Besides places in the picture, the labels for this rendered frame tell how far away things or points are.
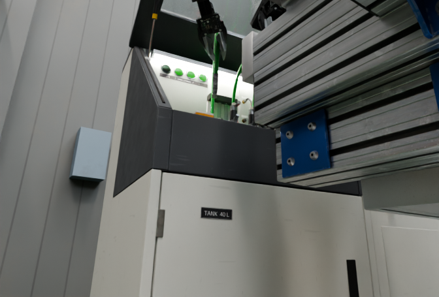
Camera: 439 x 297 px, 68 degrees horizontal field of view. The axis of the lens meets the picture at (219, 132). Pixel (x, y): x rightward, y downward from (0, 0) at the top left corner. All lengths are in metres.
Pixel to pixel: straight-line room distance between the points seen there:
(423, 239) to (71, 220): 2.19
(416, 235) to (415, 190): 0.81
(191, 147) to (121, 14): 2.66
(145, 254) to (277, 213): 0.36
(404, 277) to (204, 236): 0.68
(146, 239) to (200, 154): 0.24
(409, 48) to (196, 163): 0.57
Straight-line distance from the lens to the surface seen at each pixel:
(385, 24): 0.42
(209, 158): 0.83
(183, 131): 0.83
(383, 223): 1.19
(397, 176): 0.51
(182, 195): 0.79
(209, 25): 1.07
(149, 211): 0.76
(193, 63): 1.55
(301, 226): 0.96
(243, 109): 1.60
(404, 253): 1.24
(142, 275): 0.76
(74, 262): 2.69
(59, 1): 3.27
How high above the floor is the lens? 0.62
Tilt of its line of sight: 19 degrees up
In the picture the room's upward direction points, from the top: 2 degrees clockwise
